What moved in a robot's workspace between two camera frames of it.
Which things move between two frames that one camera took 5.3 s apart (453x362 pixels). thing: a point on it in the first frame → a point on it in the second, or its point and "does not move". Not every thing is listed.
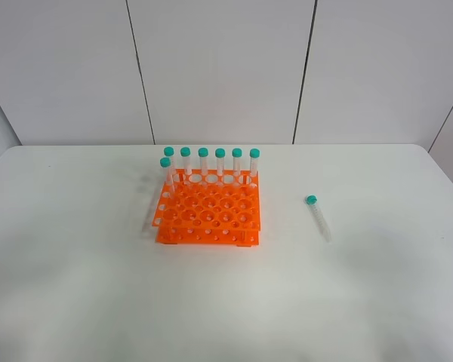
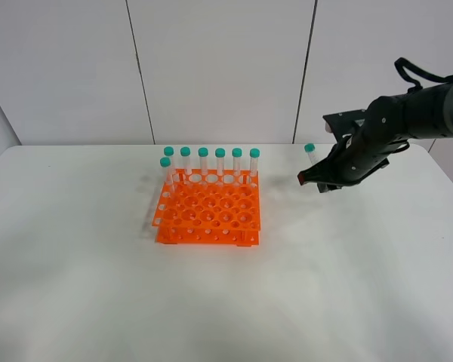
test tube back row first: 168,151 does not move
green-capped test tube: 311,201 → 309,148
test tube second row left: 164,163 does not move
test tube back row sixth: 254,153 does not move
